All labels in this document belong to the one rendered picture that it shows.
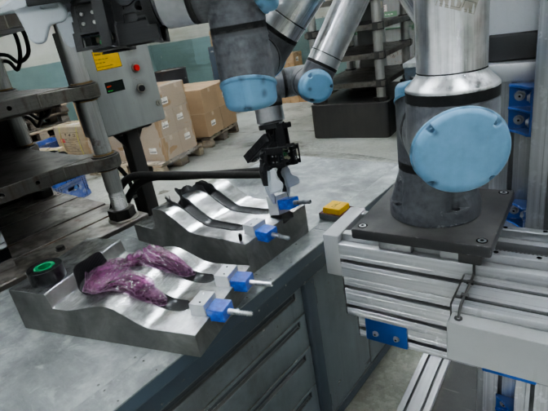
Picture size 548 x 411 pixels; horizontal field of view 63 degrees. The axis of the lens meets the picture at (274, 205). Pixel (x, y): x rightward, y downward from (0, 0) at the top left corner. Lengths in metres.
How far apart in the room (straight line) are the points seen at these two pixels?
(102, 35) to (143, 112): 1.30
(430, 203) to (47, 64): 8.36
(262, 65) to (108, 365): 0.68
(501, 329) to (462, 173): 0.23
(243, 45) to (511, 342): 0.53
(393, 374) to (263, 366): 0.82
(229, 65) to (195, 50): 9.03
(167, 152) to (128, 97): 3.24
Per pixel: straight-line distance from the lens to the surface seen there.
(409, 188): 0.77
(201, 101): 5.79
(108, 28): 0.65
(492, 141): 0.60
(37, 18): 0.70
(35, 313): 1.21
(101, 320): 1.06
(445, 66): 0.59
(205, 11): 0.61
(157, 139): 5.10
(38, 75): 8.72
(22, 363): 1.15
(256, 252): 1.16
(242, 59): 0.60
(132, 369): 0.98
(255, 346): 1.24
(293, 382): 1.45
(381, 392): 1.93
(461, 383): 1.69
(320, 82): 1.04
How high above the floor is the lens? 1.39
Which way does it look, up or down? 22 degrees down
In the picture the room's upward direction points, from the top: 10 degrees counter-clockwise
